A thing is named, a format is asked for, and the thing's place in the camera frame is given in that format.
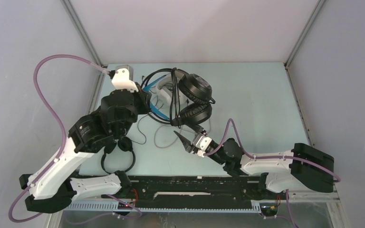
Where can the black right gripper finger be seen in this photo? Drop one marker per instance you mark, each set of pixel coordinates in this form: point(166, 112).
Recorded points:
point(185, 142)
point(198, 130)

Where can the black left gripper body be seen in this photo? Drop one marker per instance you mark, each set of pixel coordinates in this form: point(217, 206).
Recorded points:
point(140, 103)

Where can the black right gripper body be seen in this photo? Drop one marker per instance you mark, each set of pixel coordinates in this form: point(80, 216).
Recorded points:
point(195, 147)

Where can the black blue gaming headset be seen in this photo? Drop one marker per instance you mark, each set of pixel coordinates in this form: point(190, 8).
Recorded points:
point(197, 90)

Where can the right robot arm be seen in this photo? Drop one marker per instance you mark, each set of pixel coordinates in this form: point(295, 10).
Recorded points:
point(302, 167)

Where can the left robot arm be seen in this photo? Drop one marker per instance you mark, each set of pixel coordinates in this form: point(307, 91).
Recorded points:
point(53, 188)

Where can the white grey gaming headset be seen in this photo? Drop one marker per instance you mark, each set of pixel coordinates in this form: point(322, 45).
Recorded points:
point(164, 91)

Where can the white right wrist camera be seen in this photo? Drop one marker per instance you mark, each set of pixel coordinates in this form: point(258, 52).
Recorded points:
point(203, 146)

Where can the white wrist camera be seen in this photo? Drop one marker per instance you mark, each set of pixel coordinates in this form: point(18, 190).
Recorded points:
point(203, 146)
point(122, 78)

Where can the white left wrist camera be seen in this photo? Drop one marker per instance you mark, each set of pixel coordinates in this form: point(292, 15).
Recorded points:
point(122, 78)

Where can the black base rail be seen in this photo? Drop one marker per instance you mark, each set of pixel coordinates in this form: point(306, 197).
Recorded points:
point(178, 192)

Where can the white slotted cable duct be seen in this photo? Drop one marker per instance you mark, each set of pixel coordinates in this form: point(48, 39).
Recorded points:
point(114, 206)

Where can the aluminium corner frame post left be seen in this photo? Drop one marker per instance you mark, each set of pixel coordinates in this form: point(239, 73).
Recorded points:
point(76, 21)

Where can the aluminium corner frame post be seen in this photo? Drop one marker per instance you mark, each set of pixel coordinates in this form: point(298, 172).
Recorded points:
point(76, 21)
point(305, 31)

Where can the aluminium corner frame post right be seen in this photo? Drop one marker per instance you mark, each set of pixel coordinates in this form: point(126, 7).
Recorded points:
point(305, 31)

